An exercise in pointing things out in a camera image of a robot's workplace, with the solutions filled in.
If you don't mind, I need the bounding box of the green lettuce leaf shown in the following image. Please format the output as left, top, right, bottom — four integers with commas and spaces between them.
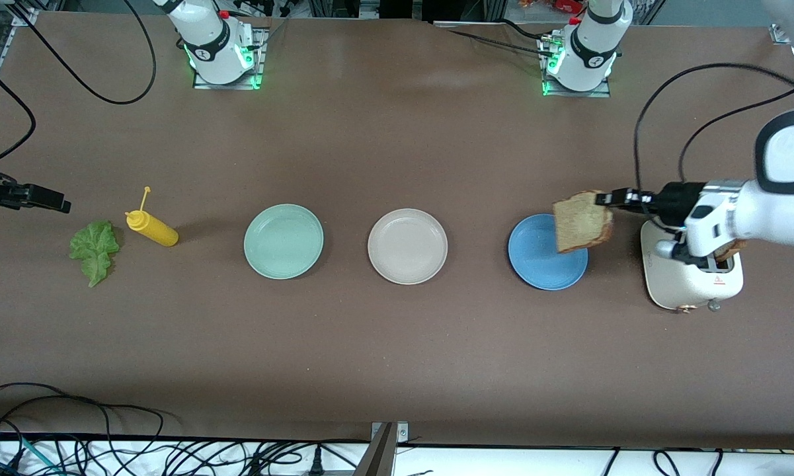
69, 220, 121, 288

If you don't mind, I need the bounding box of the blue plate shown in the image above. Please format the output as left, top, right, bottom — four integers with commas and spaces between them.
508, 213, 589, 291

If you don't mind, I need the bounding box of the beige plate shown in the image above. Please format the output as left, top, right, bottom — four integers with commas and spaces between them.
368, 208, 449, 286

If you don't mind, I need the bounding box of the pale green plate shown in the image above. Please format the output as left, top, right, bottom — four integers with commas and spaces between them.
243, 204, 325, 280

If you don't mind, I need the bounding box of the white toaster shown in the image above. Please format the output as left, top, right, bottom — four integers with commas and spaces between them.
640, 215, 745, 313

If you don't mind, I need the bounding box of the yellow mustard squeeze bottle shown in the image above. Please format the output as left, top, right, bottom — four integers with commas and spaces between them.
125, 186, 179, 247

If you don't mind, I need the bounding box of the red orange packet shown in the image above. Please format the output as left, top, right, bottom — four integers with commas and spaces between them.
519, 0, 586, 15

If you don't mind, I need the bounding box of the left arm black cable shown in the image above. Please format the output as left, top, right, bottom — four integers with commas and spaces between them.
633, 63, 794, 192

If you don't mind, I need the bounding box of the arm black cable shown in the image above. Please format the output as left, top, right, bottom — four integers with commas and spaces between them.
633, 63, 794, 192
0, 0, 157, 166

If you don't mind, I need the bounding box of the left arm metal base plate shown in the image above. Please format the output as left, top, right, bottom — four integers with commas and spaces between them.
539, 33, 612, 99

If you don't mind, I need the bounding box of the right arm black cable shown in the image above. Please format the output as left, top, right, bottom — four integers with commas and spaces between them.
0, 0, 157, 166

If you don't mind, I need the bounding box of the long black looping cable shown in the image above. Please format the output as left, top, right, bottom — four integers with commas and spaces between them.
0, 382, 173, 463

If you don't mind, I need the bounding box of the thin black base cable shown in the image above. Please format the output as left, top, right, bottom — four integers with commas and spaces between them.
499, 19, 555, 40
447, 29, 556, 58

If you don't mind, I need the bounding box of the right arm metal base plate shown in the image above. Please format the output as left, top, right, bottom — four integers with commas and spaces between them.
193, 26, 266, 91

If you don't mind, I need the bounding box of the grey metal table bracket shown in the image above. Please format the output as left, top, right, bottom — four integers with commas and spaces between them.
354, 422, 411, 476

